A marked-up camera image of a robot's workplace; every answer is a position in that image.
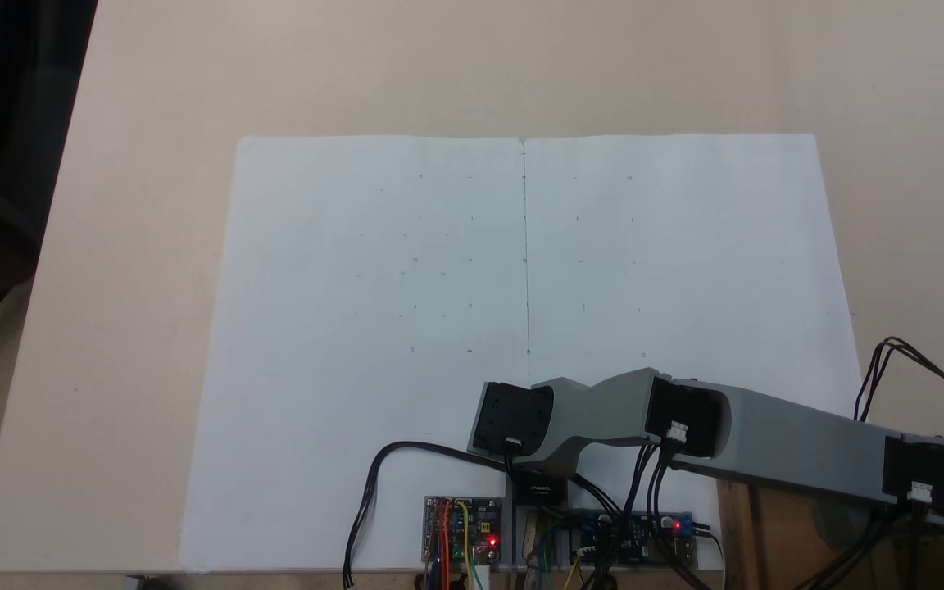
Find long black power cable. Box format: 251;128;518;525
343;442;515;589

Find yellow wire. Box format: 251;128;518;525
454;501;486;590

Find circuit board with coloured wires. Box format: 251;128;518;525
423;496;506;566

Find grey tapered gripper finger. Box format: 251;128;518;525
816;497;887;548

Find black base cable bundle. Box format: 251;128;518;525
569;442;723;590

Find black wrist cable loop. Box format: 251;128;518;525
854;336;944;460

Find brown cardboard box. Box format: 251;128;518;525
718;479;944;590

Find blue circuit board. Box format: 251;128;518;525
570;510;698;568

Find orange wire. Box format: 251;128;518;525
434;501;453;590

